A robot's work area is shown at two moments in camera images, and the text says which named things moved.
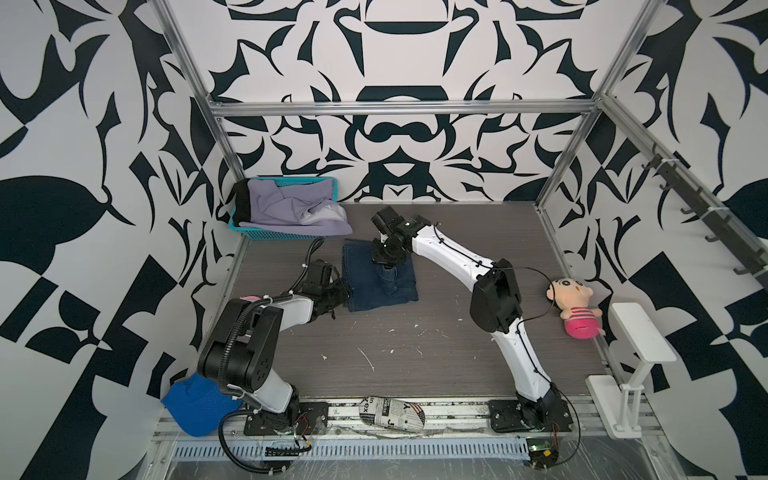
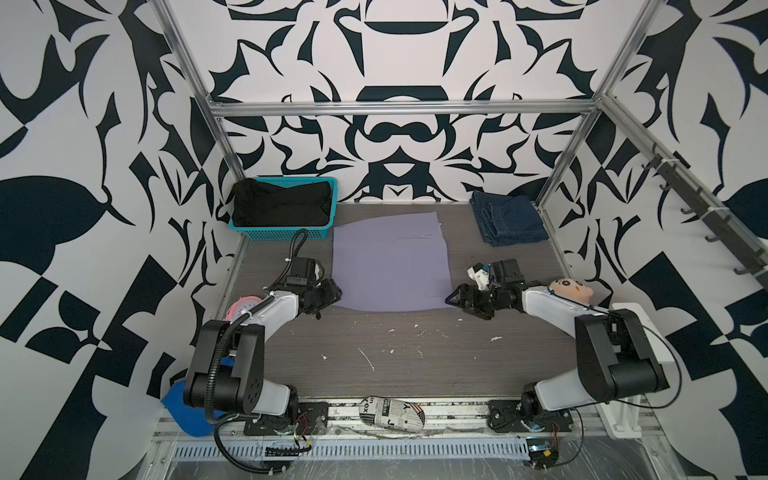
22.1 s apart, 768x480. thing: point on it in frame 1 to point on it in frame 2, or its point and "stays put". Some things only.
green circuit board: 542,453 stays put
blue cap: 199,404 stays put
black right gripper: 377,258 to 474,302
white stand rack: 620,405 stays put
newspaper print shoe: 390,412 stays put
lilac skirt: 296,206 to 393,264
